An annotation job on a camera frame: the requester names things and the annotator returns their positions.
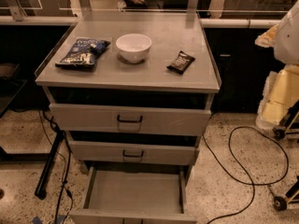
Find white ceramic bowl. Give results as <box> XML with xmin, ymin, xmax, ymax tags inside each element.
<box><xmin>116</xmin><ymin>34</ymin><xmax>152</xmax><ymax>63</ymax></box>

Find black table leg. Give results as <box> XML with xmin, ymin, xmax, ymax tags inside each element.
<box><xmin>35</xmin><ymin>131</ymin><xmax>63</xmax><ymax>200</ymax></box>

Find black floor cable left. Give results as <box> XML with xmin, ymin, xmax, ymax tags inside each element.
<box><xmin>37</xmin><ymin>109</ymin><xmax>75</xmax><ymax>224</ymax></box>

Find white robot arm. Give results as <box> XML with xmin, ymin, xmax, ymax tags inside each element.
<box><xmin>255</xmin><ymin>1</ymin><xmax>299</xmax><ymax>130</ymax></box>

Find grey middle drawer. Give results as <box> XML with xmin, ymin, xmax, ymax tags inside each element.
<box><xmin>69</xmin><ymin>141</ymin><xmax>198</xmax><ymax>165</ymax></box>

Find grey top drawer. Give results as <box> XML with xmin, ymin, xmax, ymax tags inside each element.
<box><xmin>50</xmin><ymin>104</ymin><xmax>211</xmax><ymax>136</ymax></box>

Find clear plastic water bottle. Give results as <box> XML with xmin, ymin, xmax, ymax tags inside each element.
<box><xmin>117</xmin><ymin>0</ymin><xmax>127</xmax><ymax>11</ymax></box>

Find black snack bar wrapper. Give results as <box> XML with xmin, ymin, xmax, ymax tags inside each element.
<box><xmin>167</xmin><ymin>50</ymin><xmax>195</xmax><ymax>75</ymax></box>

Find black floor cable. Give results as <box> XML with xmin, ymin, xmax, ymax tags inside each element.
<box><xmin>202</xmin><ymin>125</ymin><xmax>291</xmax><ymax>224</ymax></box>
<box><xmin>37</xmin><ymin>109</ymin><xmax>75</xmax><ymax>224</ymax></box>

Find black floor cable right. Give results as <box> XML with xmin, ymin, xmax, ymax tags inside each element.
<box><xmin>202</xmin><ymin>125</ymin><xmax>291</xmax><ymax>224</ymax></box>

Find grey drawer cabinet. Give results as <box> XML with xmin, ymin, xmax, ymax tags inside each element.
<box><xmin>34</xmin><ymin>10</ymin><xmax>222</xmax><ymax>175</ymax></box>

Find white horizontal rail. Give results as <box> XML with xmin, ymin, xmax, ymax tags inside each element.
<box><xmin>0</xmin><ymin>16</ymin><xmax>280</xmax><ymax>29</ymax></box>

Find blue chip bag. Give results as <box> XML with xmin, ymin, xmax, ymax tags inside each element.
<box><xmin>55</xmin><ymin>38</ymin><xmax>110</xmax><ymax>68</ymax></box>

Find wheeled cart base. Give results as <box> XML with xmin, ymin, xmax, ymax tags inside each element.
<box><xmin>274</xmin><ymin>101</ymin><xmax>299</xmax><ymax>211</ymax></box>

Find grey drawer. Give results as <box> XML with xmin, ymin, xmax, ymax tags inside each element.
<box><xmin>50</xmin><ymin>104</ymin><xmax>211</xmax><ymax>136</ymax></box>
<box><xmin>70</xmin><ymin>166</ymin><xmax>197</xmax><ymax>224</ymax></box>
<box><xmin>69</xmin><ymin>141</ymin><xmax>198</xmax><ymax>165</ymax></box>

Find grey bottom drawer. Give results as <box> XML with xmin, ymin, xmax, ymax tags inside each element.
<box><xmin>70</xmin><ymin>166</ymin><xmax>197</xmax><ymax>224</ymax></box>

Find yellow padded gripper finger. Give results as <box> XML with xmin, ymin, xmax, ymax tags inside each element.
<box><xmin>255</xmin><ymin>24</ymin><xmax>299</xmax><ymax>127</ymax></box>

